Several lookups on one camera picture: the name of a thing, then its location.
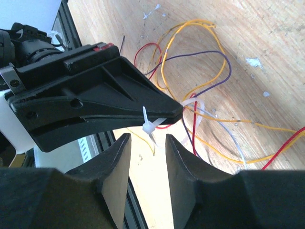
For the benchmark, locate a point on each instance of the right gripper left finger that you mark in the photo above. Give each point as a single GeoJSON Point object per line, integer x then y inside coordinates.
{"type": "Point", "coordinates": [90, 196]}

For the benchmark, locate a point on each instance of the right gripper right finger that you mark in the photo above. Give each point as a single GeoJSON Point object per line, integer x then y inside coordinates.
{"type": "Point", "coordinates": [204, 197]}

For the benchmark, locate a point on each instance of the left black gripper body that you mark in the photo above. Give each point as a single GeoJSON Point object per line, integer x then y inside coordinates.
{"type": "Point", "coordinates": [84, 73]}

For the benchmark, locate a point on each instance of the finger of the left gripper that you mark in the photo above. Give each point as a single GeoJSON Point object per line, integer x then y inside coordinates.
{"type": "Point", "coordinates": [50, 130]}
{"type": "Point", "coordinates": [135, 91]}

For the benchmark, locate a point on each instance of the white zip tie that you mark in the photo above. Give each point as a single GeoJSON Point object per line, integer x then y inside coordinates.
{"type": "Point", "coordinates": [149, 127]}

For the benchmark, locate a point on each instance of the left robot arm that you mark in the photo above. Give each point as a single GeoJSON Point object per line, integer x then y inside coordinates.
{"type": "Point", "coordinates": [23, 45]}

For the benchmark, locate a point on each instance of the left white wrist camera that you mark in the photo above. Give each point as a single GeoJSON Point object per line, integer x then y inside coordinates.
{"type": "Point", "coordinates": [14, 139]}

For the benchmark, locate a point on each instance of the light blue slotted cable duct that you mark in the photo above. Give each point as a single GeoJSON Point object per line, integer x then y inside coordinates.
{"type": "Point", "coordinates": [85, 149]}

